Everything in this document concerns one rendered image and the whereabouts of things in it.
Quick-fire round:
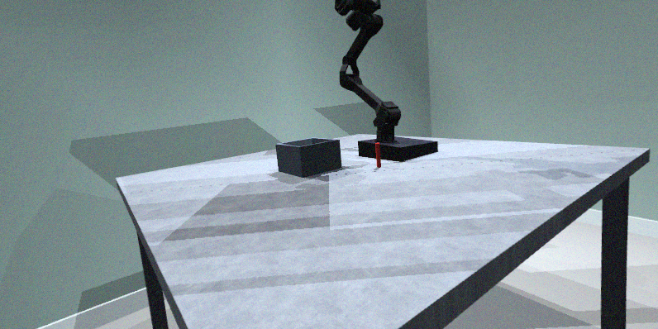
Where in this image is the red peg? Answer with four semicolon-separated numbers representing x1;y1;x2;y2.
375;143;381;168

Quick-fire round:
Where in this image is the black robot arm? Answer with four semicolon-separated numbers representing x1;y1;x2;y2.
340;0;401;143

